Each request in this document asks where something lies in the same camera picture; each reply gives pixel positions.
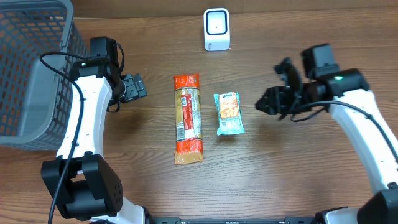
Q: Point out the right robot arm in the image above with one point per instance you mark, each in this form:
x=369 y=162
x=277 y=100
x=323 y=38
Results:
x=347 y=97

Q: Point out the orange spaghetti package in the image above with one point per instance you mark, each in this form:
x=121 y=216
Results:
x=189 y=138

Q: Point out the grey plastic basket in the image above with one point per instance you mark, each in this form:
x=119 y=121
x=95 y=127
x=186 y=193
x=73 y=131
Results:
x=35 y=101

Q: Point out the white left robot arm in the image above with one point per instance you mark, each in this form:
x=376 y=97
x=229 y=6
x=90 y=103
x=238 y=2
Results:
x=82 y=184

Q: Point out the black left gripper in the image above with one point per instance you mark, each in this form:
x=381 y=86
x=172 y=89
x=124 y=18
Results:
x=133 y=88

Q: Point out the white barcode scanner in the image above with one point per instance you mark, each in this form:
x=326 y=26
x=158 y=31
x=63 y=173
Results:
x=216 y=29

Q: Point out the teal tissue pack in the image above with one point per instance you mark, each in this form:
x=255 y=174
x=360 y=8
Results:
x=229 y=113

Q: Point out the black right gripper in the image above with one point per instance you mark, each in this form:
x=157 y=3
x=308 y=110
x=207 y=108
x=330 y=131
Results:
x=291 y=93

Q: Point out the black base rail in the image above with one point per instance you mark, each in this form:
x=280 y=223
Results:
x=286 y=220

